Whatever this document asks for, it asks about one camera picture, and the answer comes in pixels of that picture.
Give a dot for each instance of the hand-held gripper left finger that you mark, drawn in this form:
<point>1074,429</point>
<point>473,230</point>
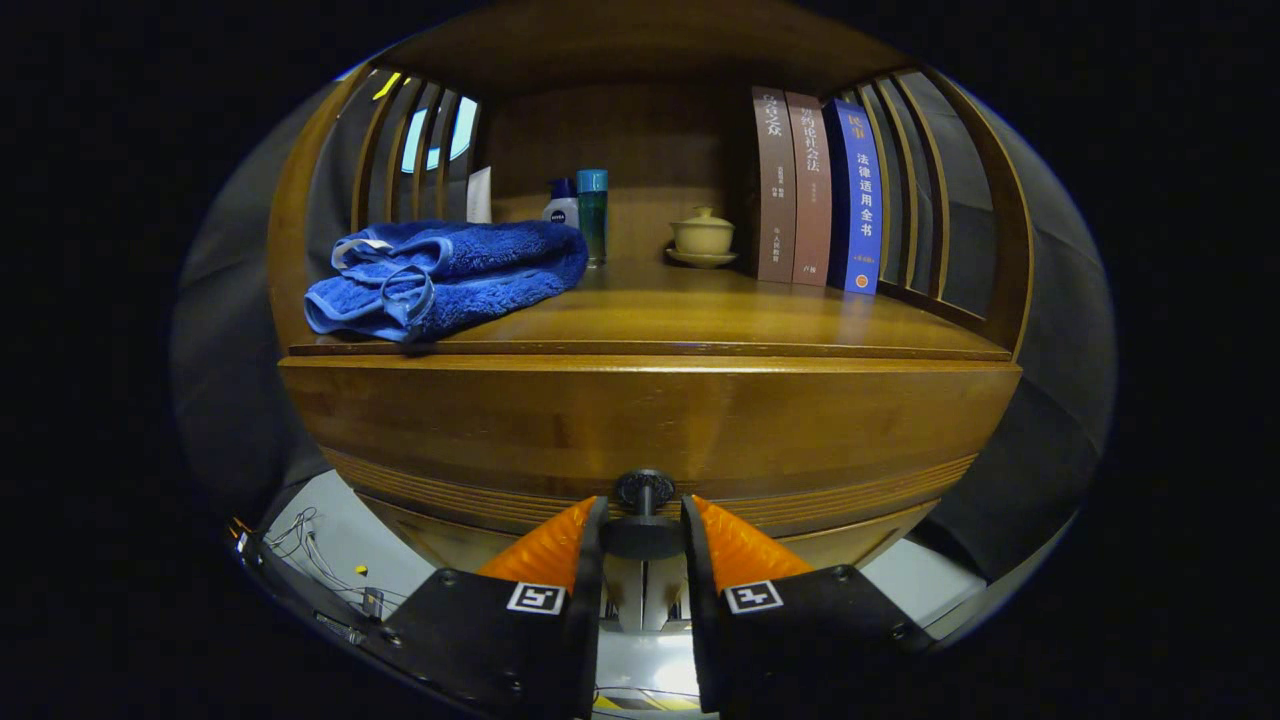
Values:
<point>590,650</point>

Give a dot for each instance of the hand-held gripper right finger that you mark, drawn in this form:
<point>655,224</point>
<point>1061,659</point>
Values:
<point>700,640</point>

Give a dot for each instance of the wooden drawer with black knob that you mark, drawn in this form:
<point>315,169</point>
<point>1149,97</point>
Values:
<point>640,420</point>

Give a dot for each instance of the wooden cabinet door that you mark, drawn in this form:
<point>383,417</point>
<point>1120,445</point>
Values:
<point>440,540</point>
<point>850,545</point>

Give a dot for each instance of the wooden countertop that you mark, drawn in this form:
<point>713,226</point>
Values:
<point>700,315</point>

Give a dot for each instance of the wooden cabinet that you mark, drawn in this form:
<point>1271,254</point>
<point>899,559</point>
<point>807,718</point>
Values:
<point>640,130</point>

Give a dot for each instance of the yellow black striped tape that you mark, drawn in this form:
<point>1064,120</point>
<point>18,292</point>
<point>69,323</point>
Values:
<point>650,703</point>

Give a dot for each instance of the beige lidded teacup with saucer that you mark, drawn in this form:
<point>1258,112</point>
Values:
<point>703,238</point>

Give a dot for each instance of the blue folded towel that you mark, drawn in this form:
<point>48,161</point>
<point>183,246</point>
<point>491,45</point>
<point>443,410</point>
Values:
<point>450,270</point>

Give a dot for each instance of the teal clear bottle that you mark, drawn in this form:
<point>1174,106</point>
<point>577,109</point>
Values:
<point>592,220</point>

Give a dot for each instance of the white lotion bottle blue cap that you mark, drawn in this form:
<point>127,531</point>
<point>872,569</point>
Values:
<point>562,210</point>

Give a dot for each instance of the reddish brown book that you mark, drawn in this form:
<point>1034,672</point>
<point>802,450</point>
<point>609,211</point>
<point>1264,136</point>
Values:
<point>812,200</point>

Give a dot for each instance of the blue book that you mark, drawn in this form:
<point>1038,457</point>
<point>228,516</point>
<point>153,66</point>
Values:
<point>858,200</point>

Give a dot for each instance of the white tube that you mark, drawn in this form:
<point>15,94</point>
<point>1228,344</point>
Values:
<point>480,195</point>

